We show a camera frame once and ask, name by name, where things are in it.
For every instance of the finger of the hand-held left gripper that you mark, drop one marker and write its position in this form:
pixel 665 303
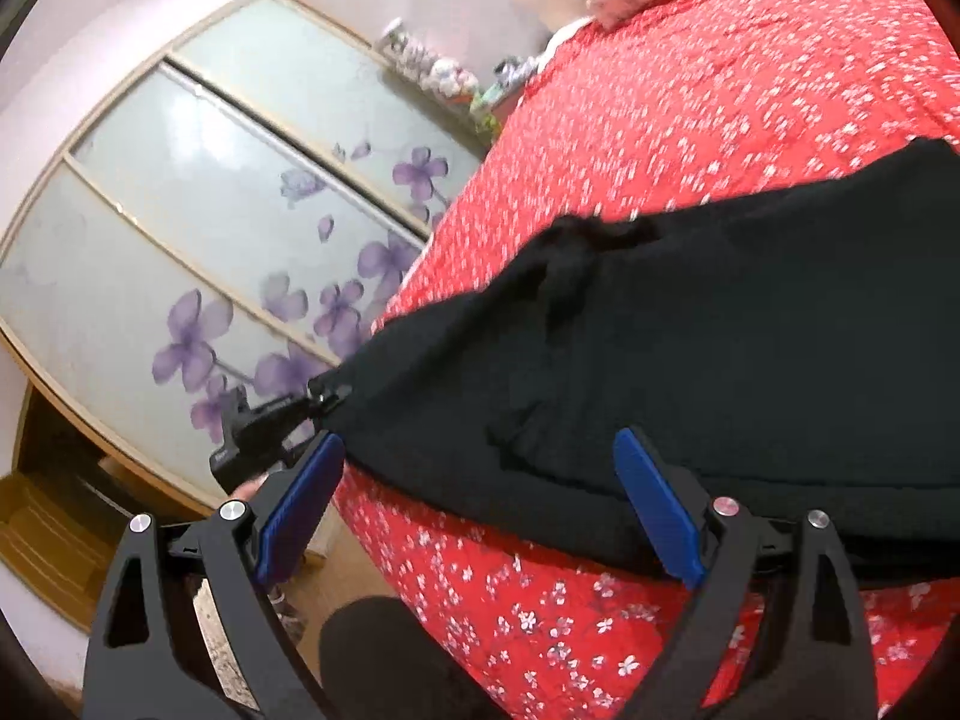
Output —
pixel 326 394

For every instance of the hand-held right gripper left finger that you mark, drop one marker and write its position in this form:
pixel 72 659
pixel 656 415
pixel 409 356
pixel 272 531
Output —
pixel 296 510

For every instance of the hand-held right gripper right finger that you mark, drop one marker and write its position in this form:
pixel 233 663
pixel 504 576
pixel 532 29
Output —
pixel 660 510

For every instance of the black pants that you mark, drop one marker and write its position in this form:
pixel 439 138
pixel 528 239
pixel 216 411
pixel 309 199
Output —
pixel 712 375

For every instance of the person's left hand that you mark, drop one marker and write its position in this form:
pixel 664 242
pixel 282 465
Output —
pixel 251 487

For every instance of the person's leg in dark trousers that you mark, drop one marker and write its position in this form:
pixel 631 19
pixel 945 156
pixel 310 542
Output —
pixel 397 660

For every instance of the wardrobe with purple flower doors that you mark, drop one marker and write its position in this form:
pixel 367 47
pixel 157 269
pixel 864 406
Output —
pixel 210 255

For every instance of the wooden shelf unit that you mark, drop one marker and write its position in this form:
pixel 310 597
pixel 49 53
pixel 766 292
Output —
pixel 52 510

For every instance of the stack of plush toys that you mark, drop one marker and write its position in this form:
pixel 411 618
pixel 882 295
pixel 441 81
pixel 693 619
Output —
pixel 431 64

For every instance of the red floral bedspread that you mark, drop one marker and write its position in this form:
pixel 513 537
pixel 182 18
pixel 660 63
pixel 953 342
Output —
pixel 712 90

